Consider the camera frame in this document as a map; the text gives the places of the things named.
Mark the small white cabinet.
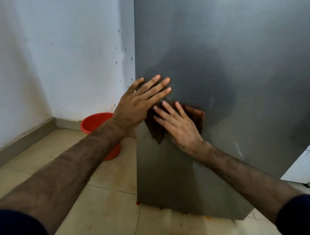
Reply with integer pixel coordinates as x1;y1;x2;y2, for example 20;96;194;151
280;145;310;188

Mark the person's right hand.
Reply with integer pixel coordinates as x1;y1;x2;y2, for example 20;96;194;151
152;100;213;160

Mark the person's left forearm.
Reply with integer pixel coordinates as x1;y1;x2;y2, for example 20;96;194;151
0;118;126;235

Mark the dark blue sleeve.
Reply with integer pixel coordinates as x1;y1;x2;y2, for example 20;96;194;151
275;193;310;235
0;209;49;235

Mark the person's left hand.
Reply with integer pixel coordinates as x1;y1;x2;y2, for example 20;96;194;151
111;74;172;136

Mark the dark blue left sleeve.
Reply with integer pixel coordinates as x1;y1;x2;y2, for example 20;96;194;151
0;209;49;235

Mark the plain silver refrigerator door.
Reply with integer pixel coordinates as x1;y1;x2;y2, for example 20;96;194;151
134;0;310;221

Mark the person's right forearm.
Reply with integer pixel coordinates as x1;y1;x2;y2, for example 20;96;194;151
201;145;303;223

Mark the dark blue right sleeve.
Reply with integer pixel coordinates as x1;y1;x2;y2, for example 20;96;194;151
275;193;310;235

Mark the brown checked cloth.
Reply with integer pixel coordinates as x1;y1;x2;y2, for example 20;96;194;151
145;100;206;145

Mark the red plastic bucket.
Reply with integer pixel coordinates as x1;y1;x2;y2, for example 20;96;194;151
80;112;121;161

